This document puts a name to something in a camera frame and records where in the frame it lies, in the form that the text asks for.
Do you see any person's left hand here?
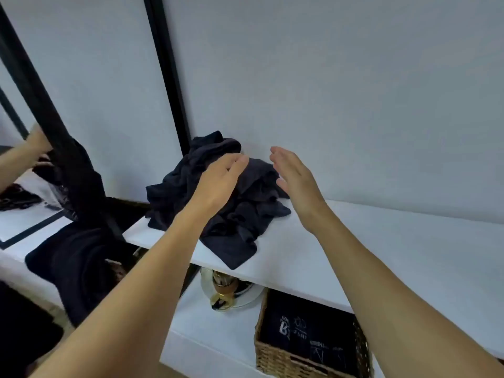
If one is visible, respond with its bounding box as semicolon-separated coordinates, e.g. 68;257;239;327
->
188;153;250;223

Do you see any person's left forearm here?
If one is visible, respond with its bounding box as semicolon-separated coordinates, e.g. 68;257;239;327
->
31;208;227;378

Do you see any heap of dark navy towels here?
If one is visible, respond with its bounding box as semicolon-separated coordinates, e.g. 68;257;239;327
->
144;130;293;271

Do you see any gold black object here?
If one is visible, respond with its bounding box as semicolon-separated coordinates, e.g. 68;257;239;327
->
199;266;265;312

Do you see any person's right forearm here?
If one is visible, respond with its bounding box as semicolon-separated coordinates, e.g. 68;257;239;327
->
303;204;504;378

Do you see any person's right hand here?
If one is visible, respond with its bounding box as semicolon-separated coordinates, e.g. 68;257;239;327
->
269;146;333;235

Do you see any woven wicker basket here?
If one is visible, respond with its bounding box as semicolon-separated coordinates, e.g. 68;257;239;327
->
254;289;375;378

